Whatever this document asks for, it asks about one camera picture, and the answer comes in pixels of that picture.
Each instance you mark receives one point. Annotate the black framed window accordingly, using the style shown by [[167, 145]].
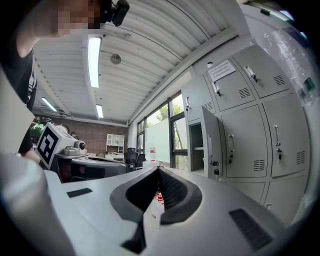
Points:
[[170, 125]]

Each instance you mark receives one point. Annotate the long ceiling light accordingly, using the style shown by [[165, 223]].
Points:
[[99, 111], [94, 62], [49, 104]]

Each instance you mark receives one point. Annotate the white paper notice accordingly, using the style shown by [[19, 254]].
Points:
[[222, 70]]

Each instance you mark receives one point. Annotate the grey locker door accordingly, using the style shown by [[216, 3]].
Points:
[[211, 130]]

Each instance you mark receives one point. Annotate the large water jug red label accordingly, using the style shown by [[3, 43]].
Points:
[[152, 153]]

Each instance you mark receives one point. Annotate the person's left forearm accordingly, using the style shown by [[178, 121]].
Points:
[[31, 156]]

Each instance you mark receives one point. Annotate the person's head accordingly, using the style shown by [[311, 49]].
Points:
[[37, 25]]

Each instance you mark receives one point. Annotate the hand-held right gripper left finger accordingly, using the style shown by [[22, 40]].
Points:
[[100, 212]]

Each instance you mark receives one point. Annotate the black head-mounted camera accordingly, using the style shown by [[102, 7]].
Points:
[[116, 12]]

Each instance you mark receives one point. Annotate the grey metal locker cabinet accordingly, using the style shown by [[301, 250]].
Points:
[[247, 140]]

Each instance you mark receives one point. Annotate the round ceiling smoke detector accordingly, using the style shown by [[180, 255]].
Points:
[[115, 59]]

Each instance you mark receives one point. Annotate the white shelf unit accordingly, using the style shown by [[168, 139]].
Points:
[[115, 142]]

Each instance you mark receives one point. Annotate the clear plastic water bottle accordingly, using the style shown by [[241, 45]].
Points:
[[282, 55]]

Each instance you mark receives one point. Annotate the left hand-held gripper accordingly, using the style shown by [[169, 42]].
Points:
[[46, 146]]

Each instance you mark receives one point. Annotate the clear water jug red cap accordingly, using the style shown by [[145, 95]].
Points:
[[156, 212]]

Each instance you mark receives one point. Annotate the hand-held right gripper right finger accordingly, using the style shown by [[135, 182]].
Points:
[[212, 225]]

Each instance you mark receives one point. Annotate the black office chair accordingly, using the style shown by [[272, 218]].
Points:
[[130, 157], [140, 160]]

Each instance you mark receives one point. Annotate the small white dome sensor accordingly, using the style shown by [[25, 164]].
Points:
[[210, 64]]

